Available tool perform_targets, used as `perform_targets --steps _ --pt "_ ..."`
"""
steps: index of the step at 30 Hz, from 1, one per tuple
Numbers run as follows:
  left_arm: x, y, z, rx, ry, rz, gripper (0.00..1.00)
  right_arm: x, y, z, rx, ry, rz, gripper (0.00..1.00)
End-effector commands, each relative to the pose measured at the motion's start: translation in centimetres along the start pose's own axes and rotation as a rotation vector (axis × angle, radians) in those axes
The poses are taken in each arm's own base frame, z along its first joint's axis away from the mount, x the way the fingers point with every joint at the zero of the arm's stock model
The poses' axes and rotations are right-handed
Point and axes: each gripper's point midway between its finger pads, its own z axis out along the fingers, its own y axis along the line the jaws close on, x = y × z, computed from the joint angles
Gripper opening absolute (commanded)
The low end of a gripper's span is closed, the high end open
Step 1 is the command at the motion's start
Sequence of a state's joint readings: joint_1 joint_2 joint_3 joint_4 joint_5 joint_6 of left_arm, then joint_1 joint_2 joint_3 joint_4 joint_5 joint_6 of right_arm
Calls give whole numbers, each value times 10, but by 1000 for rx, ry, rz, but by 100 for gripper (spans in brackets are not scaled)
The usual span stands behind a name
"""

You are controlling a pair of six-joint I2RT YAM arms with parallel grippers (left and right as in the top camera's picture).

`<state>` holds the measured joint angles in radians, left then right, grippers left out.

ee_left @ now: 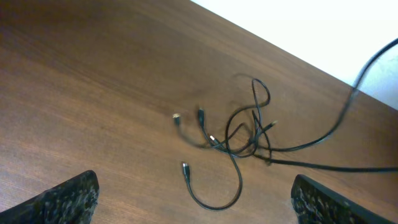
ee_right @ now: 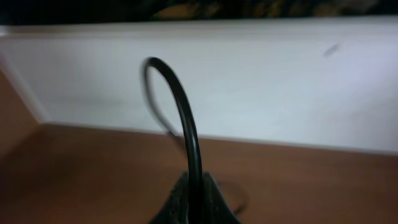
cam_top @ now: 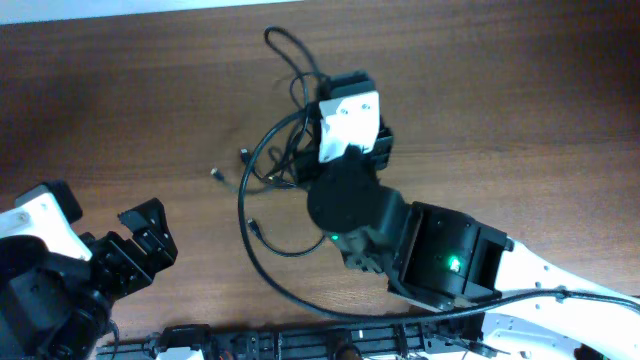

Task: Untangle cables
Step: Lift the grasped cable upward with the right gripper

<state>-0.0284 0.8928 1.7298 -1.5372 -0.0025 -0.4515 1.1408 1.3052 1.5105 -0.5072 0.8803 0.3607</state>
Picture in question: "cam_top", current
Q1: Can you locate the black USB cable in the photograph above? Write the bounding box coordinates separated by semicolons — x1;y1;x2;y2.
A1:
209;144;327;259
239;25;331;189

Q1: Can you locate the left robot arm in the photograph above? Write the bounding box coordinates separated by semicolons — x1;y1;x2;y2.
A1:
1;193;178;359

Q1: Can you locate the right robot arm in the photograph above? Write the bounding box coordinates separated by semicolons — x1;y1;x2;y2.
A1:
293;139;639;359

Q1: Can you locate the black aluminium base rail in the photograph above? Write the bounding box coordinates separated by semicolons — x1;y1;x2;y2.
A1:
96;315;500;360

